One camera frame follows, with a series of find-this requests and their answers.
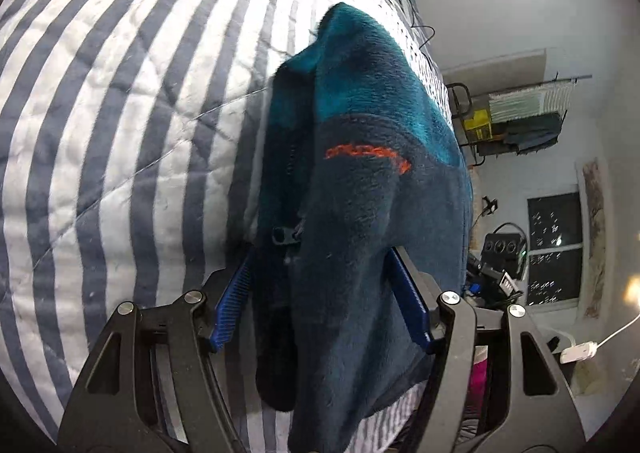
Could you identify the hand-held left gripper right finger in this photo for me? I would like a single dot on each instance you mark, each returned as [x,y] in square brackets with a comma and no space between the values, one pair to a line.
[410,298]

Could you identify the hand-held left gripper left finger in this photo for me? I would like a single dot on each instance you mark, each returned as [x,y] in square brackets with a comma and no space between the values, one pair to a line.
[232,303]

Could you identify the teal plaid fleece jacket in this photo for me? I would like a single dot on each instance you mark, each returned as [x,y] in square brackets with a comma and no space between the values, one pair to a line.
[360,213]

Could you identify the black clothes rack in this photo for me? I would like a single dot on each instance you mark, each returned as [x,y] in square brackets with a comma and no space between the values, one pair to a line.
[575,78]

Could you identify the black box with round dials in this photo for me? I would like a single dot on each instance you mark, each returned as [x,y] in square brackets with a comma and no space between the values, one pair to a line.
[505,248]

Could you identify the white power adapter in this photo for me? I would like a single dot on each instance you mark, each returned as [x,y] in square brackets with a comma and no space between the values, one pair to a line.
[577,352]

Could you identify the yellow box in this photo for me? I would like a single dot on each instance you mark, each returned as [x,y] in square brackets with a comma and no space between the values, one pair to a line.
[477,125]

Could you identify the grey striped quilt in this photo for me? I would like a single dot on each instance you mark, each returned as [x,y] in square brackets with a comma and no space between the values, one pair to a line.
[125,133]

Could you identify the grey-green hanging jacket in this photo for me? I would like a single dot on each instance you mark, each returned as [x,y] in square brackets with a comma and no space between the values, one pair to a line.
[530,133]

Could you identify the striped hanging towel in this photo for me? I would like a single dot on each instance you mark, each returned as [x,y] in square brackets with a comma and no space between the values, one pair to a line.
[525,103]

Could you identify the small black camera stand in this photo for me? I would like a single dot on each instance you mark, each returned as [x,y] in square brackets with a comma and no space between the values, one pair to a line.
[490,205]

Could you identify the dark speckled wall poster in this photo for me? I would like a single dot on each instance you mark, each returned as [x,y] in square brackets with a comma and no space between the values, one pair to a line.
[555,233]

